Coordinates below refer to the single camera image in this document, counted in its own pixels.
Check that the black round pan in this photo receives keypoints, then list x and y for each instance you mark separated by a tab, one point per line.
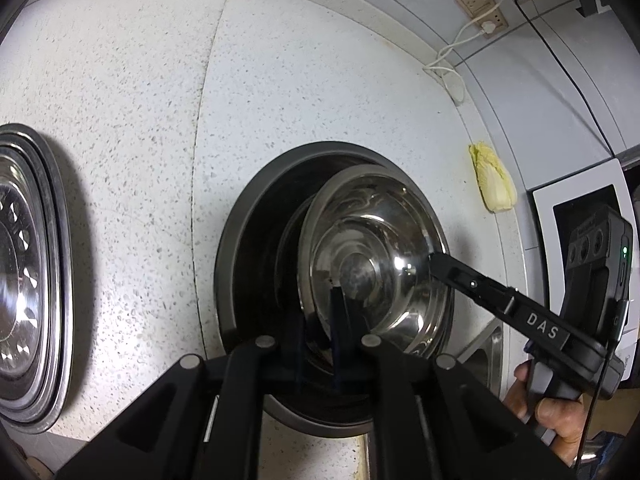
245	260

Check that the napa cabbage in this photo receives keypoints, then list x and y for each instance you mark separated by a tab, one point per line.
492	180

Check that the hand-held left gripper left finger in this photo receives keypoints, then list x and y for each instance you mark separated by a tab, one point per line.
300	360

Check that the large plain steel plate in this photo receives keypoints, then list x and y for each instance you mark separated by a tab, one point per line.
62	285

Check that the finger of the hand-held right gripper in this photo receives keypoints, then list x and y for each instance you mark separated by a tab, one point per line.
475	287

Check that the large patterned steel plate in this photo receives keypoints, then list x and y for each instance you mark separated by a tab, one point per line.
20	260

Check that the steel sink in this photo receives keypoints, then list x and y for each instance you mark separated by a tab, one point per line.
490	355

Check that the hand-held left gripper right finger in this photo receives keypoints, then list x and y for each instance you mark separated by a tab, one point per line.
339	330

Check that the small steel bowl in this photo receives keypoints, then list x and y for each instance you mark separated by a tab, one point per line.
380	240

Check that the white charger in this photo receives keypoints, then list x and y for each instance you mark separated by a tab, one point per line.
455	90

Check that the white appliance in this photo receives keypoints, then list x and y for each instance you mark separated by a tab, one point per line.
542	220

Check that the person's right hand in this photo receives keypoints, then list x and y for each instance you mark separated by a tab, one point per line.
560	420

